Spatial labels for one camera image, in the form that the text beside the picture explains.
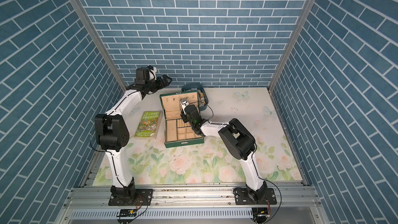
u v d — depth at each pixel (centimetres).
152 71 80
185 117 87
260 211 70
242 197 73
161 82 85
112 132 54
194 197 75
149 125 97
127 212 72
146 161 85
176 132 91
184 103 83
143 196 75
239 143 55
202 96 112
